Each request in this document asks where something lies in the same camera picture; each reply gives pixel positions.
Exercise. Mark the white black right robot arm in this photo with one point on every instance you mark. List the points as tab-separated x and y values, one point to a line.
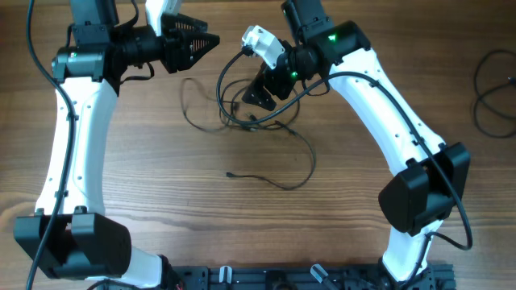
428	175

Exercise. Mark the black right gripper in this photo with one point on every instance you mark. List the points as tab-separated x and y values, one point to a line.
272	81

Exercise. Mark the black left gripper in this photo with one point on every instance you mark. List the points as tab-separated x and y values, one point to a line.
178	45

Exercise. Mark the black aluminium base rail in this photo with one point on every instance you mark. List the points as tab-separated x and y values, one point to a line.
358	276

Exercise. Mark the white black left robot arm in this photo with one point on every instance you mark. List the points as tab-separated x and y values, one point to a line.
69	237

